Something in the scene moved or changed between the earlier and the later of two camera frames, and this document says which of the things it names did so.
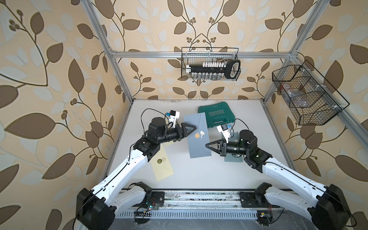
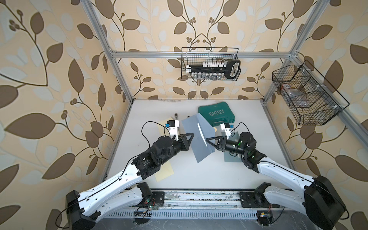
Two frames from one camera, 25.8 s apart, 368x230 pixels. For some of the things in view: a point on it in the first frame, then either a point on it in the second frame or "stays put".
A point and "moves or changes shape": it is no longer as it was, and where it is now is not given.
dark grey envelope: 198,140 moves or changes shape
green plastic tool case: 217,113 stays put
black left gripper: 178,136 -> 184,143
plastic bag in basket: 296,97 stays put
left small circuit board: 142,217 stays put
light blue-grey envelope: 235,137 stays put
